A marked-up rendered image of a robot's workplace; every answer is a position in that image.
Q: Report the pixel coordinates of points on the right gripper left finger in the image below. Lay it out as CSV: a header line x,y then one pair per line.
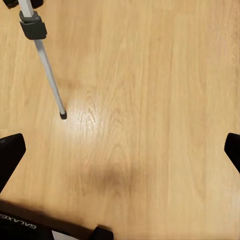
x,y
12,149

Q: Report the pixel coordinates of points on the camera tripod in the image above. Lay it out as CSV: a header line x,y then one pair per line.
x,y
34,29

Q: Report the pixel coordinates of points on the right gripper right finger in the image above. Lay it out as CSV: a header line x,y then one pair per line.
x,y
232,149

